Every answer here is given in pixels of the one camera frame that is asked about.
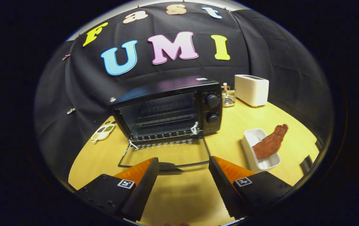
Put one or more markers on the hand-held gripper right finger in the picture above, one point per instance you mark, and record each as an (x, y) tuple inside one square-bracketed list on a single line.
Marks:
[(221, 188)]

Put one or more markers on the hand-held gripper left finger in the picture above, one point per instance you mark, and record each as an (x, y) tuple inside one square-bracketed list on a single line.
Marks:
[(143, 191)]

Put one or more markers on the reddish brown meat slice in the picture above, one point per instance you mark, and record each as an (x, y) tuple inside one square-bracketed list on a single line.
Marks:
[(270, 144)]

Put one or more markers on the black toaster oven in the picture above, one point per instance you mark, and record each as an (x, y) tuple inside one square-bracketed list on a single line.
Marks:
[(166, 88)]

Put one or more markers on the white pop-up toaster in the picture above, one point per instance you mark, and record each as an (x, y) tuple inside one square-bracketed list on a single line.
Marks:
[(251, 91)]

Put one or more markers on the white rectangular dish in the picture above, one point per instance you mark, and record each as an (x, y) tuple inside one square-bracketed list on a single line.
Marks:
[(248, 139)]

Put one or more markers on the white divided dish of beans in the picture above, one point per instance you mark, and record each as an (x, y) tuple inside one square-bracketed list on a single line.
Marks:
[(104, 131)]

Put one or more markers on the dark chair part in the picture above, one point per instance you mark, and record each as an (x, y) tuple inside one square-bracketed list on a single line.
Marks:
[(306, 164), (319, 144)]

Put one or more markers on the glass utensil holder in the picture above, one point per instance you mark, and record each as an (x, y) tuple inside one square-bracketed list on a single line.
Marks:
[(228, 99)]

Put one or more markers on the silver cloth clip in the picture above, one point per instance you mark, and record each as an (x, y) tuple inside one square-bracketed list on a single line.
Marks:
[(71, 110)]

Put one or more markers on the black backdrop cloth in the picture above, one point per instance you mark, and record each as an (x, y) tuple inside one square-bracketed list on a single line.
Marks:
[(72, 88)]

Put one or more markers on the pink cloth clip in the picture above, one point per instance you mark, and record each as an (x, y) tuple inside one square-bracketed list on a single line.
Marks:
[(66, 57)]

